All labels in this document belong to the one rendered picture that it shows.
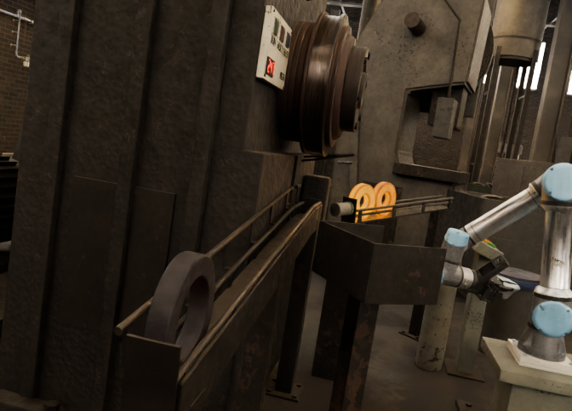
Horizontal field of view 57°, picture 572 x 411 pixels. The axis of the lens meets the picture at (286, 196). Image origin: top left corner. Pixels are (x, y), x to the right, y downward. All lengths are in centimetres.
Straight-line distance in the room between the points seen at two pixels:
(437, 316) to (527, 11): 870
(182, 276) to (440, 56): 392
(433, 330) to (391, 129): 233
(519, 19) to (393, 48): 626
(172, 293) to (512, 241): 335
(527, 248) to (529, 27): 714
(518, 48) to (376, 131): 635
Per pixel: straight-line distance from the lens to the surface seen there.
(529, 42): 1065
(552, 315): 184
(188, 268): 73
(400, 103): 448
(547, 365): 201
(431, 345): 252
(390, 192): 244
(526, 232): 395
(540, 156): 1063
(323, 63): 161
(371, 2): 1005
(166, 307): 71
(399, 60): 455
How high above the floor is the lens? 91
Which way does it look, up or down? 6 degrees down
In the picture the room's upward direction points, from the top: 9 degrees clockwise
